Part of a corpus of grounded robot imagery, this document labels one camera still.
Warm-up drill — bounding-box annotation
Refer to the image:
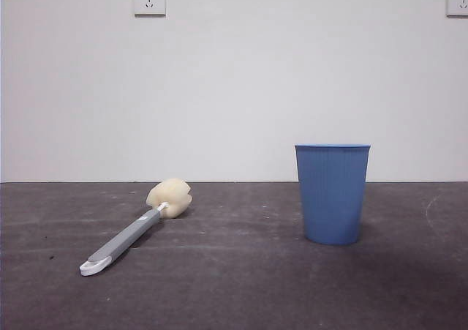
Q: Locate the blue ribbed plastic cup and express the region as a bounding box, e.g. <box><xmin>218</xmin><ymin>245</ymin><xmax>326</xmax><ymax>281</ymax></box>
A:
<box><xmin>294</xmin><ymin>143</ymin><xmax>372</xmax><ymax>246</ymax></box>

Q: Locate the grey handle sponge cup brush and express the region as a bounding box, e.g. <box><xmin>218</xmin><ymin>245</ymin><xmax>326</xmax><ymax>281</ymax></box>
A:
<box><xmin>78</xmin><ymin>178</ymin><xmax>193</xmax><ymax>278</ymax></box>

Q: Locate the white wall socket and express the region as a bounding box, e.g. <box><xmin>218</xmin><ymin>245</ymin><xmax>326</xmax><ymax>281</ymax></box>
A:
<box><xmin>445</xmin><ymin>0</ymin><xmax>468</xmax><ymax>18</ymax></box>
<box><xmin>133</xmin><ymin>0</ymin><xmax>166</xmax><ymax>18</ymax></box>

